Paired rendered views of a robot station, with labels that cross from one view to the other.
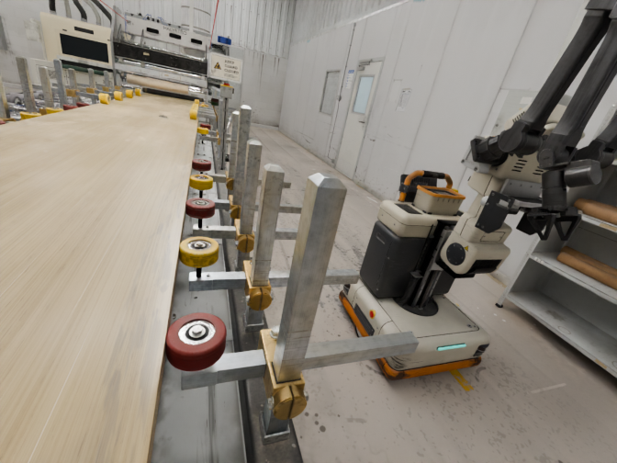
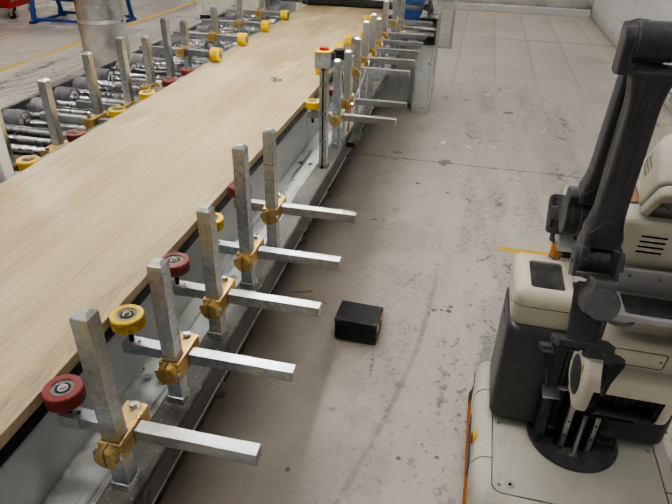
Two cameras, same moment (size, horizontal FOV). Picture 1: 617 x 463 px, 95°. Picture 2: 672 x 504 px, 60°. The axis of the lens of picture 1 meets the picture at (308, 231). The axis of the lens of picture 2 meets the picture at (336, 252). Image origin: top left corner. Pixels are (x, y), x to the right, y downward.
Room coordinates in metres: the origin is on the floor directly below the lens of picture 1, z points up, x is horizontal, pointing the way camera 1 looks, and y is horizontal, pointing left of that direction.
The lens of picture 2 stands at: (-0.09, -0.81, 1.77)
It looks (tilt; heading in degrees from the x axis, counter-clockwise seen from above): 32 degrees down; 35
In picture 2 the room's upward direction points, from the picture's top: 2 degrees clockwise
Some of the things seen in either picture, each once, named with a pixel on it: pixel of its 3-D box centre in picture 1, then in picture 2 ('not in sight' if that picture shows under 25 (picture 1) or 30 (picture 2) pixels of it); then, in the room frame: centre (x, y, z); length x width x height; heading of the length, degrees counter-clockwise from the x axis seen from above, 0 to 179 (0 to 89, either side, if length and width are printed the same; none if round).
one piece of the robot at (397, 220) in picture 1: (421, 247); (591, 346); (1.52, -0.67, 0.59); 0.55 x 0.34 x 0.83; 113
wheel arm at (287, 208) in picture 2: (246, 181); (294, 210); (1.29, 0.34, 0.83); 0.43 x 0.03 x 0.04; 113
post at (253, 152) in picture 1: (246, 221); (213, 285); (0.77, 0.19, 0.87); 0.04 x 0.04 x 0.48; 23
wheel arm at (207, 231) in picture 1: (263, 233); (244, 298); (0.83, 0.14, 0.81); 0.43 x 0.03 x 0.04; 113
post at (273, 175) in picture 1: (260, 269); (171, 346); (0.54, 0.09, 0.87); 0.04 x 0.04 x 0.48; 23
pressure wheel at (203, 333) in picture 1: (196, 357); (68, 405); (0.29, 0.13, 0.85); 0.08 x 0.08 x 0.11
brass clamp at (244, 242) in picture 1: (243, 235); (218, 297); (0.79, 0.20, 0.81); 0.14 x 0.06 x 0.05; 23
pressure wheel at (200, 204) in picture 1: (200, 219); (176, 275); (0.75, 0.32, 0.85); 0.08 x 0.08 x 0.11
